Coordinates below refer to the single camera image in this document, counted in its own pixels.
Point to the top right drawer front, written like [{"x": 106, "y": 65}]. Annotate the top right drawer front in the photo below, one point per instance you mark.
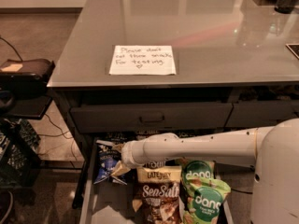
[{"x": 262, "y": 113}]

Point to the front Late July chip bag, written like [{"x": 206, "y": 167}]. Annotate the front Late July chip bag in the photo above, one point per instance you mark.
[{"x": 158, "y": 194}]

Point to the dark tablet on counter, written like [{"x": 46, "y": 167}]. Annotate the dark tablet on counter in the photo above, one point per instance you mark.
[{"x": 294, "y": 49}]

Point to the front green Dang chip bag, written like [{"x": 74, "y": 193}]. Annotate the front green Dang chip bag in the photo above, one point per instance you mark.
[{"x": 204, "y": 197}]

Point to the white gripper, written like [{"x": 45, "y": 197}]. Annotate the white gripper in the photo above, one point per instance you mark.
[{"x": 131, "y": 156}]

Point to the top left drawer front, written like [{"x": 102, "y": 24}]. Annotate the top left drawer front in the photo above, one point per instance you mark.
[{"x": 142, "y": 117}]

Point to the black crate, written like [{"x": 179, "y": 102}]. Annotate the black crate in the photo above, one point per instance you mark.
[{"x": 19, "y": 163}]

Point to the middle green Dang chip bag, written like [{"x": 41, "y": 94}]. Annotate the middle green Dang chip bag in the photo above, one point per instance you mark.
[{"x": 197, "y": 168}]

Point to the open grey middle drawer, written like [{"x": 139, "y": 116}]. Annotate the open grey middle drawer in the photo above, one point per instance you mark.
[{"x": 107, "y": 202}]

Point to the black device on side stand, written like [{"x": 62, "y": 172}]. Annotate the black device on side stand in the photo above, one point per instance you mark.
[{"x": 24, "y": 88}]

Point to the late july chip bag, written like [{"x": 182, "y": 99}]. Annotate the late july chip bag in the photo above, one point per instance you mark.
[
  {"x": 154, "y": 164},
  {"x": 158, "y": 194}
]

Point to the blue Kettle chip bag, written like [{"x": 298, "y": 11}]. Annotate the blue Kettle chip bag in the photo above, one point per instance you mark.
[{"x": 107, "y": 159}]

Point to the green dang chip bag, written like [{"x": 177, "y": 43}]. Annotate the green dang chip bag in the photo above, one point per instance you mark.
[
  {"x": 197, "y": 168},
  {"x": 204, "y": 197}
]

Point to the white handwritten paper note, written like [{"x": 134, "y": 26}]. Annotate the white handwritten paper note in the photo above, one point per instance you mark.
[{"x": 143, "y": 60}]

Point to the rear Late July chip bag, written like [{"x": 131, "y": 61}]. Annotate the rear Late July chip bag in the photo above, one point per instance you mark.
[{"x": 154, "y": 164}]

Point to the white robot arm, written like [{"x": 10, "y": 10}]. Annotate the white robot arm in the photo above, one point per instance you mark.
[{"x": 274, "y": 151}]

